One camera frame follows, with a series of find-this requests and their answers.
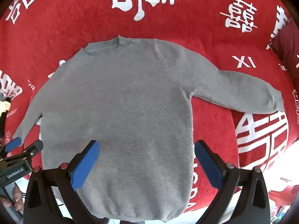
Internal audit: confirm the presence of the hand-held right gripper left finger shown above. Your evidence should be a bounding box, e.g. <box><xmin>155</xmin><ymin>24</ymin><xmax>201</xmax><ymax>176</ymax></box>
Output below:
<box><xmin>23</xmin><ymin>140</ymin><xmax>101</xmax><ymax>224</ymax></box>

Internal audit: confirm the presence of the person's left hand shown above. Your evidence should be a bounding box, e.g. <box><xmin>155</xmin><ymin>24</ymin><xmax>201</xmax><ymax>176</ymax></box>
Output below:
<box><xmin>13</xmin><ymin>185</ymin><xmax>26</xmax><ymax>215</ymax></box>

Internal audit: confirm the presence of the dark red pillow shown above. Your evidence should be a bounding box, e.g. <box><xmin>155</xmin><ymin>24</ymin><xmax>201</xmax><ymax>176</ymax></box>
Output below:
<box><xmin>271</xmin><ymin>20</ymin><xmax>299</xmax><ymax>80</ymax></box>

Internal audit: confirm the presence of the grey sweater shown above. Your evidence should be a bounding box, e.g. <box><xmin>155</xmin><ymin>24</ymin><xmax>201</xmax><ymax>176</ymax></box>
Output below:
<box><xmin>12</xmin><ymin>35</ymin><xmax>285</xmax><ymax>223</ymax></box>

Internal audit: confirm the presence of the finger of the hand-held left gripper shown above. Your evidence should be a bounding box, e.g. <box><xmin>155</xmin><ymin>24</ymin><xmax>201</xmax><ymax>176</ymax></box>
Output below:
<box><xmin>0</xmin><ymin>137</ymin><xmax>22</xmax><ymax>157</ymax></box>
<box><xmin>0</xmin><ymin>140</ymin><xmax>44</xmax><ymax>167</ymax></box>

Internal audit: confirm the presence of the red printed blanket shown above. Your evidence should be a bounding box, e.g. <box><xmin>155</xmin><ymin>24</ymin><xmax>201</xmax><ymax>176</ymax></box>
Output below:
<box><xmin>0</xmin><ymin>0</ymin><xmax>299</xmax><ymax>224</ymax></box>

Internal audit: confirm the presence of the beige object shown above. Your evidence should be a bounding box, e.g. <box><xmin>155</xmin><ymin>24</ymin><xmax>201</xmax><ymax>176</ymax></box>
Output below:
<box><xmin>0</xmin><ymin>99</ymin><xmax>12</xmax><ymax>115</ymax></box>

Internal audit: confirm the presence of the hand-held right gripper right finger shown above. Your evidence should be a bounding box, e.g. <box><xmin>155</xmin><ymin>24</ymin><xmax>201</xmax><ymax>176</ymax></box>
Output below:
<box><xmin>195</xmin><ymin>140</ymin><xmax>273</xmax><ymax>224</ymax></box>

